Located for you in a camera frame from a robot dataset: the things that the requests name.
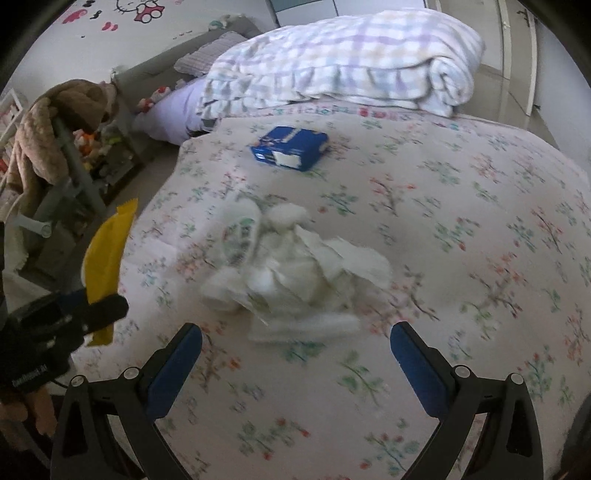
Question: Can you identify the red white plush toy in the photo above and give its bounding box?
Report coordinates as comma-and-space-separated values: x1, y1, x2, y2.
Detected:
137, 85, 175, 113

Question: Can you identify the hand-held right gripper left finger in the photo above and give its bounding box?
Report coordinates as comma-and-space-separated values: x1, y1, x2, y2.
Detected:
50, 323, 203, 480

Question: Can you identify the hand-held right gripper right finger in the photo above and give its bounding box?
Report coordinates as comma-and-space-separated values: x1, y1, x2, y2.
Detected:
390, 322, 544, 480

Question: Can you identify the small plush on headboard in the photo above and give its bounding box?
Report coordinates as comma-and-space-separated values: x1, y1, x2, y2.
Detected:
208, 14, 246, 31

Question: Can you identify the blue tissue packet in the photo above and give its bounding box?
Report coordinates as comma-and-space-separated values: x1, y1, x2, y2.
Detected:
250, 126, 330, 173

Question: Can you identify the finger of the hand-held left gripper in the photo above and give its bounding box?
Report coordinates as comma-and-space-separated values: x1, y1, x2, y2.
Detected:
58, 288, 89, 308
81, 294, 130, 334

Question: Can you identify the yellow snack wrapper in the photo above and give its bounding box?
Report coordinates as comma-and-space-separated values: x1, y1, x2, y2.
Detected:
82, 198, 140, 346

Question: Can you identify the cream door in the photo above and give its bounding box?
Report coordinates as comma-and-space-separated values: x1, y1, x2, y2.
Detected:
438, 0, 542, 118

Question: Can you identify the brown teddy bear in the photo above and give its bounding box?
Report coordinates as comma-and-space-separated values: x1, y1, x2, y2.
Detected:
46, 79, 118, 132

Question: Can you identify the white green printed packet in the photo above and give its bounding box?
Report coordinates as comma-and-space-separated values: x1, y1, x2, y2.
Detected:
221, 202, 262, 269

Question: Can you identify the brown fleece blanket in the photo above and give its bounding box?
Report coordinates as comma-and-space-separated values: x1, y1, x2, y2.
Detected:
0, 95, 70, 222

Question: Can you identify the cartoon cat wall sticker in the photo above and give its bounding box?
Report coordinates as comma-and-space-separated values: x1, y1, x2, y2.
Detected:
60, 0, 172, 27

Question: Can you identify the grey wheeled chair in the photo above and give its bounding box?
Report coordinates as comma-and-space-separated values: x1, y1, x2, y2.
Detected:
9, 115, 114, 282

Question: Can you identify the person's left hand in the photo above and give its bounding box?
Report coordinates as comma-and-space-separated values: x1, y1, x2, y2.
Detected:
0, 383, 59, 438

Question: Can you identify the bedside shelf with toys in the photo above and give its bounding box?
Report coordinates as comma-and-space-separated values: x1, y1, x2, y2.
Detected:
73, 124, 145, 197

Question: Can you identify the grey bed headboard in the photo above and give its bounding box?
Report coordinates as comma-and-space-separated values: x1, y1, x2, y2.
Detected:
113, 16, 264, 100

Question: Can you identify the plaid quilt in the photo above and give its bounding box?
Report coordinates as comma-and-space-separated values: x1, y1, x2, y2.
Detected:
196, 8, 486, 119

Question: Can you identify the lavender pillow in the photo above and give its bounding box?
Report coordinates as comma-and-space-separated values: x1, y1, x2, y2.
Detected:
133, 78, 219, 145

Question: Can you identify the plaid pillow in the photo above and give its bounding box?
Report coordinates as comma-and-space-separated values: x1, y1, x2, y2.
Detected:
174, 31, 246, 75

